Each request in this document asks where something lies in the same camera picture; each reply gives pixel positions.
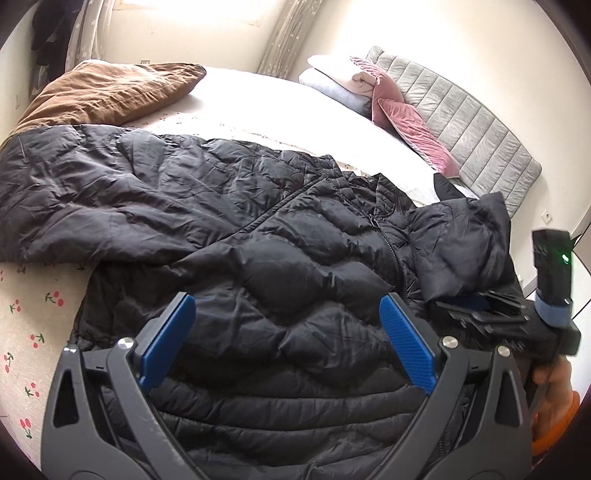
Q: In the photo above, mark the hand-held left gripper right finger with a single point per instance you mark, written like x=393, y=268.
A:
x=406, y=341

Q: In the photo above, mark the dark hanging clothes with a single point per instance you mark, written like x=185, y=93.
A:
x=51, y=32

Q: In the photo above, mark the person's right hand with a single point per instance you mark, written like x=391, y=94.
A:
x=561, y=383

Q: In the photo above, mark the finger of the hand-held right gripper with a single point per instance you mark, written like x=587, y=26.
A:
x=505, y=300
x=485, y=319

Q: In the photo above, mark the black quilted puffer jacket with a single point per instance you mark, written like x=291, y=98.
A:
x=258, y=230

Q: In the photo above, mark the small pink velvet pillow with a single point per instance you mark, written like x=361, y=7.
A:
x=383, y=85

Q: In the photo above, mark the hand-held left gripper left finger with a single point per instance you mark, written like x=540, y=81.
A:
x=171, y=337

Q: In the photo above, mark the pale blue pillow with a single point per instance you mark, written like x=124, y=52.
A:
x=332, y=92

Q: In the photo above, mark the grey padded headboard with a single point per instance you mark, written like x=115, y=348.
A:
x=466, y=124

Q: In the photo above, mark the brown quilt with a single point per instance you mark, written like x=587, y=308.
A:
x=101, y=92

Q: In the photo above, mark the white pillow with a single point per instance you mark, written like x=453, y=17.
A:
x=330, y=69

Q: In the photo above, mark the person's right forearm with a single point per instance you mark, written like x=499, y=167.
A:
x=558, y=436

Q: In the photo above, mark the large pink velvet pillow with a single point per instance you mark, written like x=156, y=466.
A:
x=415, y=134

